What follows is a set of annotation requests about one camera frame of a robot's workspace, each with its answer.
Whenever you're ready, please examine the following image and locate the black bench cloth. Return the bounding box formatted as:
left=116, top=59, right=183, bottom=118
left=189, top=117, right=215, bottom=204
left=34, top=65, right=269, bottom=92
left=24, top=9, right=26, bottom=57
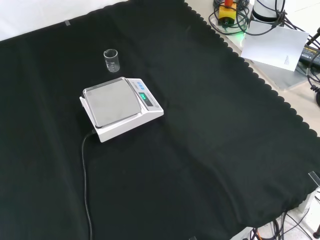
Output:
left=0, top=0, right=320, bottom=240

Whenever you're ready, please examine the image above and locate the white electronic balance steel pan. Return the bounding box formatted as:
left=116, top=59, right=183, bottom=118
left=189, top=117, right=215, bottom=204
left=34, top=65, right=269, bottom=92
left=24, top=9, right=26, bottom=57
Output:
left=79, top=76, right=165, bottom=144

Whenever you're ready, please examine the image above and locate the yellow stop button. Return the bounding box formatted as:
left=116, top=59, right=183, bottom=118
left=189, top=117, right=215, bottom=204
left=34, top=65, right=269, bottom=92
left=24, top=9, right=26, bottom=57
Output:
left=217, top=0, right=238, bottom=27

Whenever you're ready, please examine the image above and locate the white paper sheet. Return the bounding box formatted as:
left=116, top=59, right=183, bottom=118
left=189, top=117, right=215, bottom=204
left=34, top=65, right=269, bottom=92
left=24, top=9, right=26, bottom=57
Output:
left=240, top=20, right=310, bottom=73

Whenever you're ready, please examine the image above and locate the black power adapter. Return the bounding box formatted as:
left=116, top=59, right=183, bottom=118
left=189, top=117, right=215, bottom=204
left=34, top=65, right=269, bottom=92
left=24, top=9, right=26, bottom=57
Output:
left=299, top=44, right=320, bottom=67

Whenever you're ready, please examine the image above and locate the black tripod leg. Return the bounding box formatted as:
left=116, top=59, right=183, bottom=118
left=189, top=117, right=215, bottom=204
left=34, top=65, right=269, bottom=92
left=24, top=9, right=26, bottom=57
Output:
left=305, top=26, right=320, bottom=47

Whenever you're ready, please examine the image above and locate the black balance power cable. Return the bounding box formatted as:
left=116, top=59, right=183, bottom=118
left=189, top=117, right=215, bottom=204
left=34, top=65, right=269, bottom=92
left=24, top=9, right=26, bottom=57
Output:
left=81, top=129, right=97, bottom=240

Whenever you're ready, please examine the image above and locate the black looped cable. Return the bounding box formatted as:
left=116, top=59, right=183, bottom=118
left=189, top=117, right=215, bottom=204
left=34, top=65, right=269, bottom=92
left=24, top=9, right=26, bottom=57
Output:
left=208, top=0, right=291, bottom=36

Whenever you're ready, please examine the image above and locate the black floor cable bundle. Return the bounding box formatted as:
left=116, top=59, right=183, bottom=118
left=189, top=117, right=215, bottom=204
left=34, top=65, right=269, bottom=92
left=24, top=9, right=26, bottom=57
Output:
left=249, top=210, right=320, bottom=240

